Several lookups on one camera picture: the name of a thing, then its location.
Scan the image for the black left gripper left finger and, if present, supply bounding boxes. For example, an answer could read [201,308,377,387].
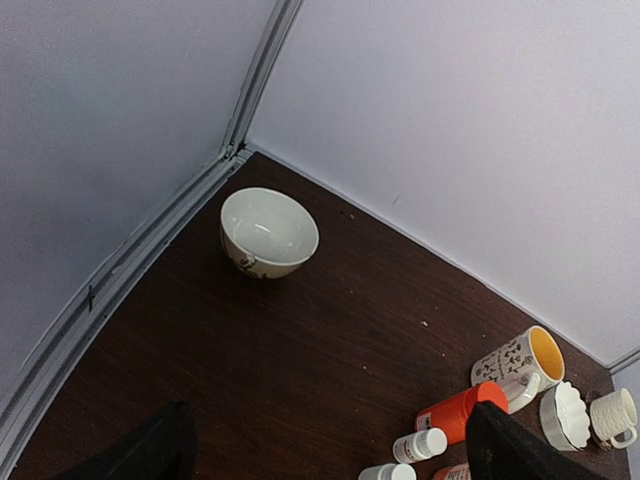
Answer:
[56,401,197,479]

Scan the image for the yellow-lined patterned mug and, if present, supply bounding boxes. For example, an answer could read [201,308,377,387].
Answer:
[470,326,566,414]

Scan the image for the white scalloped dish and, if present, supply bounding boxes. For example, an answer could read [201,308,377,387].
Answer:
[539,381,590,451]

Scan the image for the grey-capped orange label bottle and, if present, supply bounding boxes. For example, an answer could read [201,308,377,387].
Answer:
[432,463,471,480]

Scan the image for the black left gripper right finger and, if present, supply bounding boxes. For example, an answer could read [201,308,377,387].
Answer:
[465,401,601,480]

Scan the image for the white ceramic bowl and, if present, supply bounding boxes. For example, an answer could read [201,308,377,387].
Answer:
[219,187,320,279]

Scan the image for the orange pill bottle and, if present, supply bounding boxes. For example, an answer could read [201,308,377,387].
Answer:
[414,381,509,445]

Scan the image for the aluminium frame post left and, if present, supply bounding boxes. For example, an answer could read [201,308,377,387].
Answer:
[1,1,301,479]

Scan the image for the white ribbed cup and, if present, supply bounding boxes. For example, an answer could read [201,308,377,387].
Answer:
[589,388,638,449]

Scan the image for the small white pill bottle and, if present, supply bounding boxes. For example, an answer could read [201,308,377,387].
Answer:
[392,428,448,464]

